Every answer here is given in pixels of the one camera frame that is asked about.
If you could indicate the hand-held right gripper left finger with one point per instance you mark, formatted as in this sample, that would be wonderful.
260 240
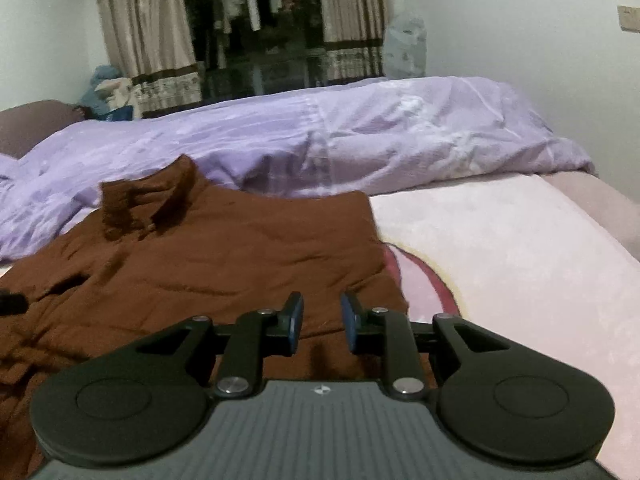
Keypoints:
296 321

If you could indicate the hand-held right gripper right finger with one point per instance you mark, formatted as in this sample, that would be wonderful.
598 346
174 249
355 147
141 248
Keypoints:
347 324

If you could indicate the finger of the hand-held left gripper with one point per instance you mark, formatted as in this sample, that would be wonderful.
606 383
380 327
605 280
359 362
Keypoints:
12 304

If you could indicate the brown collared shirt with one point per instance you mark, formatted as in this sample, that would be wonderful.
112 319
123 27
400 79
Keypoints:
200 270

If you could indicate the pink printed blanket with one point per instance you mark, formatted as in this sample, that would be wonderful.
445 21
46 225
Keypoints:
510 265

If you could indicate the mauve padded headboard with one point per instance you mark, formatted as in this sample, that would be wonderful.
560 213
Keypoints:
35 122

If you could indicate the purple duvet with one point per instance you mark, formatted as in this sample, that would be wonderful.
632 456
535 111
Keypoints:
310 130

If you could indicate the pile of blue and white cloths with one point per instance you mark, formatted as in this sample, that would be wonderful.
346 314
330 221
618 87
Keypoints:
110 92

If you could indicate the dark glass sliding door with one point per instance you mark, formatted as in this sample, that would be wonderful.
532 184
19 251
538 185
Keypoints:
260 60

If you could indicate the white plastic bag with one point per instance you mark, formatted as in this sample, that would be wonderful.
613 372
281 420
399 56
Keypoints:
406 45

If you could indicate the beige curtain with brown band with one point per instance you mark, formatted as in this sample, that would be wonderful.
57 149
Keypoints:
145 35
352 15

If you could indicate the wall switch plate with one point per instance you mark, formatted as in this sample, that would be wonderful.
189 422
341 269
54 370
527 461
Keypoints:
629 19

